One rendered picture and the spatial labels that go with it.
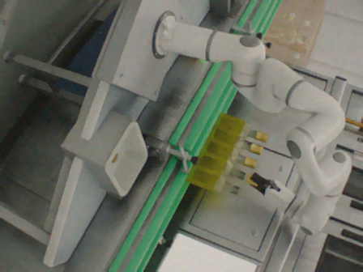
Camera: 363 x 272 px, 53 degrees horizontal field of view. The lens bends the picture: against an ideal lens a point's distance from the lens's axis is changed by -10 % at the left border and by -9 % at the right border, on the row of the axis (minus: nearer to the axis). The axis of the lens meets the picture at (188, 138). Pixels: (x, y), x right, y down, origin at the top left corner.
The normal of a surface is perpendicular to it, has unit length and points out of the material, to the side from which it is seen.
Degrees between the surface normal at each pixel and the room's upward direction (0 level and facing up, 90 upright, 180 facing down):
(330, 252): 90
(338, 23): 90
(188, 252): 90
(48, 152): 90
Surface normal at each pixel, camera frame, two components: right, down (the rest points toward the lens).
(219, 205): -0.08, -0.51
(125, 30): -0.29, -0.07
